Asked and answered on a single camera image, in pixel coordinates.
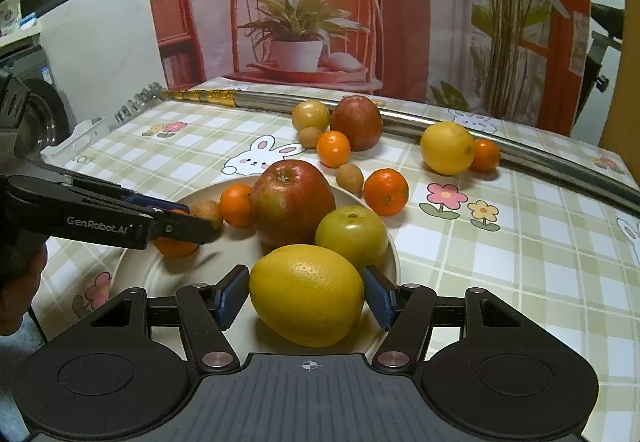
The person's left hand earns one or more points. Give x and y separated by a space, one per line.
17 302

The brown kiwi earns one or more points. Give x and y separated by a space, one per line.
311 136
207 211
348 176

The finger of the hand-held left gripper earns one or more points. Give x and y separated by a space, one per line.
185 228
137 200

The small dark red apple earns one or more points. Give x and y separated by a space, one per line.
356 122

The white appliance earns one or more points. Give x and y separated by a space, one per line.
100 47

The black metal stand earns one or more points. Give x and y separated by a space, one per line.
595 72

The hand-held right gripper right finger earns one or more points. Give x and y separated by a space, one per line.
379 297

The grey washing machine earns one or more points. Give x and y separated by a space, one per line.
50 112

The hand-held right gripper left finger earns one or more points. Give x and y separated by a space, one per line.
232 297

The checked rabbit print tablecloth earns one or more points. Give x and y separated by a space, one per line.
500 262

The wooden board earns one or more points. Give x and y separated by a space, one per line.
632 72

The yellow lemon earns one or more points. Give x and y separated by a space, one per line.
306 294
447 147

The small orange mandarin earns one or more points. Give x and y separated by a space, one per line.
237 205
385 192
333 148
486 155
175 249

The room scene backdrop poster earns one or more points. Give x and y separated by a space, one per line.
425 22

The small yellow round fruit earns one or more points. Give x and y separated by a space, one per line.
310 116

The large red apple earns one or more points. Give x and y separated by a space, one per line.
292 202

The telescopic metal back scratcher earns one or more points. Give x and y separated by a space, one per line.
550 162

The white round plate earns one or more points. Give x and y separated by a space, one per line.
150 277

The white printed bag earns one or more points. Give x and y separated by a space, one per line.
10 15

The yellow-green round fruit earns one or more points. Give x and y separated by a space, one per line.
351 234

